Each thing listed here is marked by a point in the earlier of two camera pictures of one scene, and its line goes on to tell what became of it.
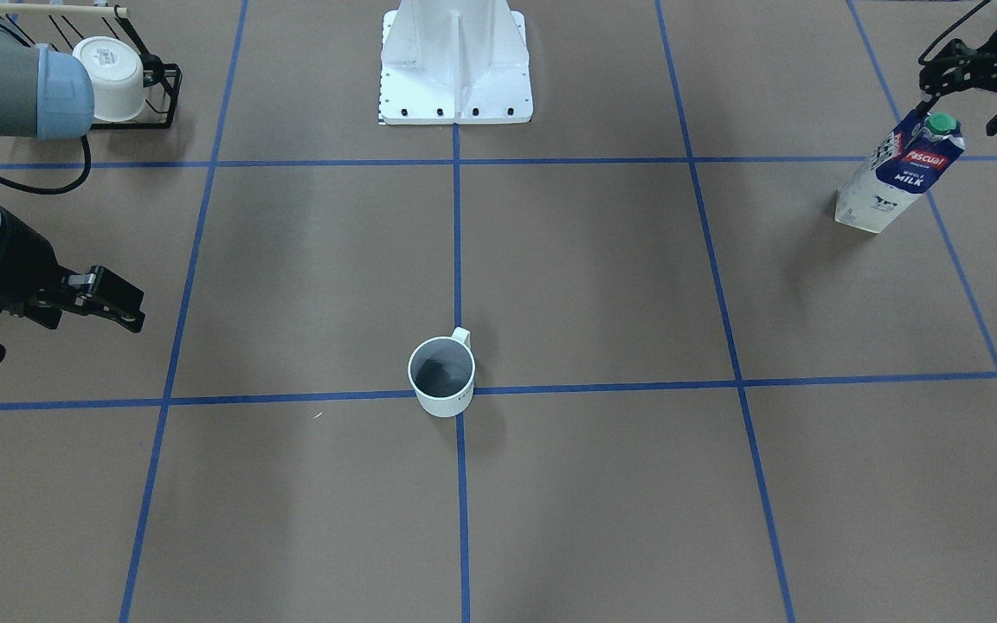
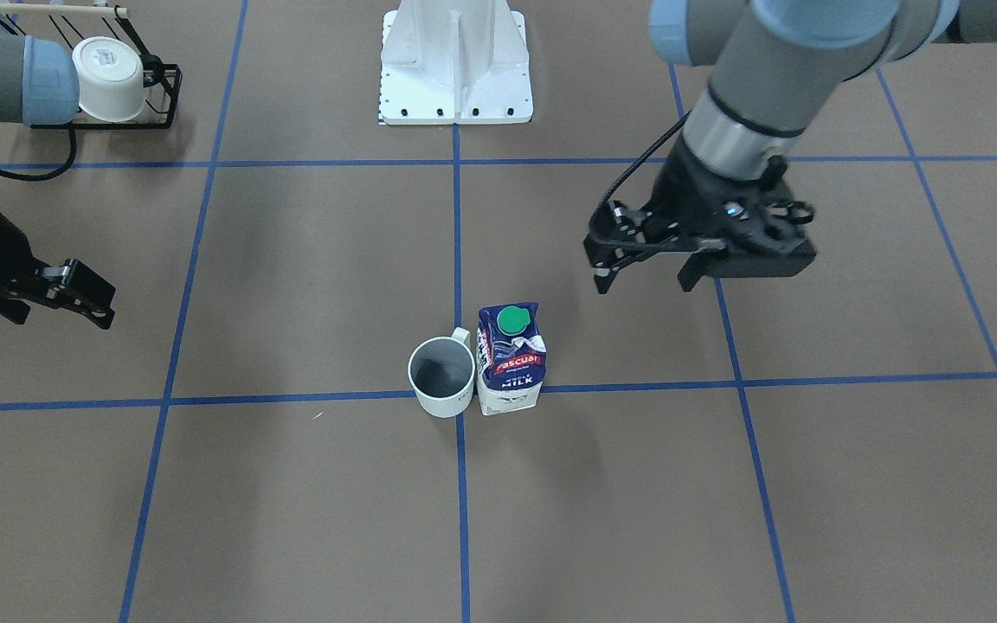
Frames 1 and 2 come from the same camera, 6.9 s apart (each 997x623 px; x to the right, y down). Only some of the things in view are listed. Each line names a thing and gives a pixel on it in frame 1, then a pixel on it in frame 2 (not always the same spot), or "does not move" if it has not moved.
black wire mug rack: [67, 25] does not move
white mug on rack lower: [117, 76] does not move
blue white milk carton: [905, 165] to [511, 351]
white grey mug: [441, 371] does not move
